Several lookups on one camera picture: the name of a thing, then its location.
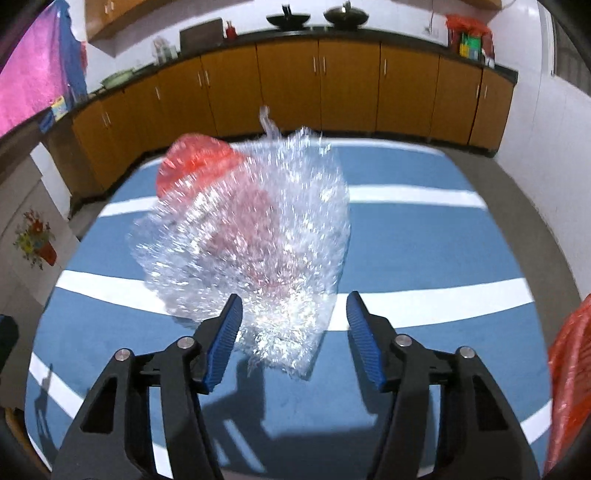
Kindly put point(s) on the barred window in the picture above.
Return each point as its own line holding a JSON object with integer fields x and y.
{"x": 560, "y": 56}

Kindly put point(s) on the red trash bin liner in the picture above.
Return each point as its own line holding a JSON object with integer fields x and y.
{"x": 569, "y": 362}

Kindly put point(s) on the clear bubble wrap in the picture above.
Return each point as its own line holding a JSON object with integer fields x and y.
{"x": 283, "y": 332}

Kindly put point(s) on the green basin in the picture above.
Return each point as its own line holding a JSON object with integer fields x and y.
{"x": 117, "y": 79}

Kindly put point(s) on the wooden upper kitchen cabinets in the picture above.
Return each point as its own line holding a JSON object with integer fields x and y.
{"x": 105, "y": 18}

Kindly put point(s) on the red plastic bag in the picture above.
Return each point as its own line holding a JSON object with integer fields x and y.
{"x": 225, "y": 210}

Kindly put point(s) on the pink hanging cloth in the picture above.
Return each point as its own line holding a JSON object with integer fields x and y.
{"x": 32, "y": 77}

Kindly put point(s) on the wooden kitchen cabinets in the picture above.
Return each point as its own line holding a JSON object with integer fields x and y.
{"x": 365, "y": 83}
{"x": 105, "y": 18}

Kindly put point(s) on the black lidded pot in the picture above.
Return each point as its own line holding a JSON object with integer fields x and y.
{"x": 346, "y": 17}

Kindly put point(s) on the white flower decorated cabinet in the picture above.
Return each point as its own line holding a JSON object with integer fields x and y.
{"x": 36, "y": 239}

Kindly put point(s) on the red bag of condiments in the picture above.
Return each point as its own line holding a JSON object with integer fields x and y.
{"x": 470, "y": 38}

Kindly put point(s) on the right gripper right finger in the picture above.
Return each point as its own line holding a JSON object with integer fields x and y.
{"x": 373, "y": 336}

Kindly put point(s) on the clear glass jar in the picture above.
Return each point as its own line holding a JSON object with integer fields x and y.
{"x": 163, "y": 51}

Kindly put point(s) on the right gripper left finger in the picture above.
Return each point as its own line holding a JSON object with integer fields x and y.
{"x": 215, "y": 339}

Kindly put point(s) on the dark cutting board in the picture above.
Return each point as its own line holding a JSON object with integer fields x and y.
{"x": 201, "y": 36}

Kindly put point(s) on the blue white striped tablecloth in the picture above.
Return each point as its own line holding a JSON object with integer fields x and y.
{"x": 294, "y": 402}

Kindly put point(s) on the black wok with ladle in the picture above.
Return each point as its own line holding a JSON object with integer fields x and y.
{"x": 287, "y": 20}

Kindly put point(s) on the wooden lower kitchen cabinets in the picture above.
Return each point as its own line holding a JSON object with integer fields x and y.
{"x": 365, "y": 83}

